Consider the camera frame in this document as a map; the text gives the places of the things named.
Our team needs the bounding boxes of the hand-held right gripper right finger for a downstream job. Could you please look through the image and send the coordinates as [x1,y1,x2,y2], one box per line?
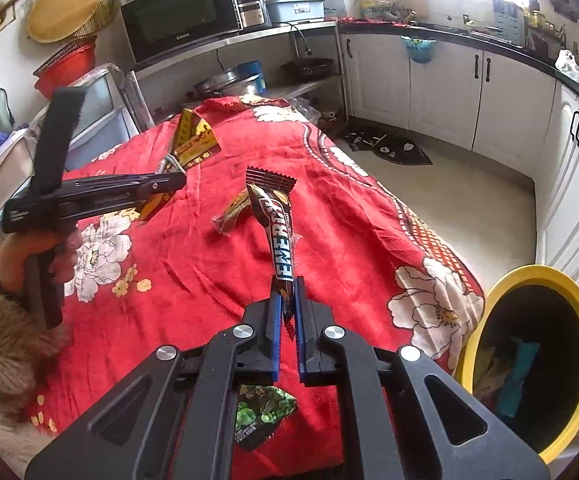
[289,287,550,480]

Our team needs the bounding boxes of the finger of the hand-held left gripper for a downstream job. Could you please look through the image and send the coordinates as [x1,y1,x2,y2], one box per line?
[136,172,188,201]

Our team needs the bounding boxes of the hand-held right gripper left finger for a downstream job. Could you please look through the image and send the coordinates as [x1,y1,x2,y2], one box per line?
[24,287,284,480]

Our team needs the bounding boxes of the yellow triangular snack packet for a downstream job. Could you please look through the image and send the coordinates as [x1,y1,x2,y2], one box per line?
[139,108,220,222]

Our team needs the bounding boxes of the brown snack bar wrapper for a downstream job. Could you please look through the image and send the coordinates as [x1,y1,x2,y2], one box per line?
[246,166,300,341]

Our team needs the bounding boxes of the yellow trash bin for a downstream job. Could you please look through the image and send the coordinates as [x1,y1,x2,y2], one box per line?
[454,265,579,466]

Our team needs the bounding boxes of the person's left forearm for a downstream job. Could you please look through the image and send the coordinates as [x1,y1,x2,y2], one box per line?
[0,235,70,461]

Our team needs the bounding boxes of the person's left hand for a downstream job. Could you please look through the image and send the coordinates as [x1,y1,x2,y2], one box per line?
[0,230,82,293]

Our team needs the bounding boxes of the green pea snack packet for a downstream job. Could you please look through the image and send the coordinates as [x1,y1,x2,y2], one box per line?
[233,384,299,453]

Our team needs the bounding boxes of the small yellow brown wrapper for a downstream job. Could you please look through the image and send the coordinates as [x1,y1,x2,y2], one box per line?
[212,187,252,235]

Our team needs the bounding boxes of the white plastic storage box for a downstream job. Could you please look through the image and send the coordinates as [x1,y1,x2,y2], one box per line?
[0,127,37,201]

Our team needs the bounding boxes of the grey plastic drawer cabinet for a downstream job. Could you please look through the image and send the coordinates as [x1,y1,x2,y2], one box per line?
[66,62,142,156]

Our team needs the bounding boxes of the steel pot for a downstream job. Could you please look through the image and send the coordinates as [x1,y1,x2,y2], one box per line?
[193,69,242,97]

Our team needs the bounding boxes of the red plastic basin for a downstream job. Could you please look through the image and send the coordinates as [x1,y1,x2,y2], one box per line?
[33,40,96,100]

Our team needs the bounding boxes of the red floral blanket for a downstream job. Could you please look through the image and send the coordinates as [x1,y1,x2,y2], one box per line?
[24,95,485,480]

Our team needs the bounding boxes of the blue pot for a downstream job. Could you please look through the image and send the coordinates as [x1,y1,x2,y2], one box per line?
[236,60,266,92]

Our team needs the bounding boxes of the black microwave oven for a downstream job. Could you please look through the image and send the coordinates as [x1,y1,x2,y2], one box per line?
[119,0,242,66]

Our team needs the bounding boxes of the metal shelf rack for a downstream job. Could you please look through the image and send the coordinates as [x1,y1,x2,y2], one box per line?
[132,20,347,126]

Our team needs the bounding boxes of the black wok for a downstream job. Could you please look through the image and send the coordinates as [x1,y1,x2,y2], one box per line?
[282,57,334,78]

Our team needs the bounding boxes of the round yellow bamboo tray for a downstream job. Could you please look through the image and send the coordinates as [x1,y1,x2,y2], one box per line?
[26,0,102,43]

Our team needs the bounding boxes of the black floor mat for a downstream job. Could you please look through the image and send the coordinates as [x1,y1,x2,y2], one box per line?
[344,130,433,166]

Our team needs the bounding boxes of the grey blue dish box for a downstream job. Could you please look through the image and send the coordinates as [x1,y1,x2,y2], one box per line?
[264,0,327,25]

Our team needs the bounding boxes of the white kitchen cabinets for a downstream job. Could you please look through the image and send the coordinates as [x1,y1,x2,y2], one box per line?
[339,30,579,286]

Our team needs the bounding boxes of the blue hanging basket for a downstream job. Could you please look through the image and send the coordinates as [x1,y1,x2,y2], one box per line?
[402,35,436,65]

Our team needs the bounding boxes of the white plastic bag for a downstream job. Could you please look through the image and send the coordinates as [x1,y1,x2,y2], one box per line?
[555,49,579,81]

